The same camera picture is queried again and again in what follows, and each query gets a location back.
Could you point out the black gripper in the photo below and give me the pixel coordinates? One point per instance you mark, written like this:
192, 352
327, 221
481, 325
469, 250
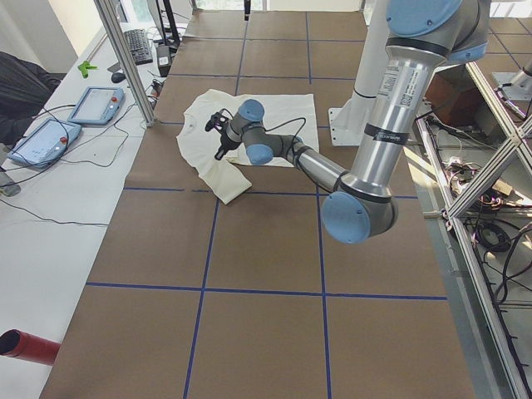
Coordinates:
226, 144
247, 9

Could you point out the cream long-sleeve cat shirt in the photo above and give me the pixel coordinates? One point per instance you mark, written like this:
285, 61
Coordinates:
268, 128

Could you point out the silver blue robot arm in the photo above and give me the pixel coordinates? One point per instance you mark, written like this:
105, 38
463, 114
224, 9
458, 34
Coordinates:
421, 36

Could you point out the black power adapter brick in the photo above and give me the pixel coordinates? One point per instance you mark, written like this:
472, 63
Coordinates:
164, 60

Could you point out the black computer keyboard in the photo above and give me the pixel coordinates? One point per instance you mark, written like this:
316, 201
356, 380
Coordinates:
139, 46

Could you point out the black computer mouse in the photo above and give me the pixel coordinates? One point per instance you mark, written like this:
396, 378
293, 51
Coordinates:
117, 77

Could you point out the blue teach pendant far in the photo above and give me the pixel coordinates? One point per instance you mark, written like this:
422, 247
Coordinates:
97, 106

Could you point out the blue teach pendant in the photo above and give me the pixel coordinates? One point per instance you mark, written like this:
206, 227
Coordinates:
97, 106
45, 144

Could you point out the green plastic clamp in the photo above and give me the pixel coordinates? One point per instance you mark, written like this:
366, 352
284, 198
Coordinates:
85, 67

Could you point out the blue teach pendant near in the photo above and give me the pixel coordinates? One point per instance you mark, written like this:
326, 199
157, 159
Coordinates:
45, 144

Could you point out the black cloth bag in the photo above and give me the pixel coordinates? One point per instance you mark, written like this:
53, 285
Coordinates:
25, 89

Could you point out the red cardboard tube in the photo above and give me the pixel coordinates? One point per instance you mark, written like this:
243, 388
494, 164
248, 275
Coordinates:
27, 347

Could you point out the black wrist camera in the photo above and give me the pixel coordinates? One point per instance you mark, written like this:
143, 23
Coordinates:
218, 121

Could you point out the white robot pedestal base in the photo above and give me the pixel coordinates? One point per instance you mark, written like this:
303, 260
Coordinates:
348, 122

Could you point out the grey aluminium frame post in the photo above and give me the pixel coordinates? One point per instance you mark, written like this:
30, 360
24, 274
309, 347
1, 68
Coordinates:
113, 29

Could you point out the aluminium truss frame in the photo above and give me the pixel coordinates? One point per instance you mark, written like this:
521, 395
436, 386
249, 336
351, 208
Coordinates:
476, 132

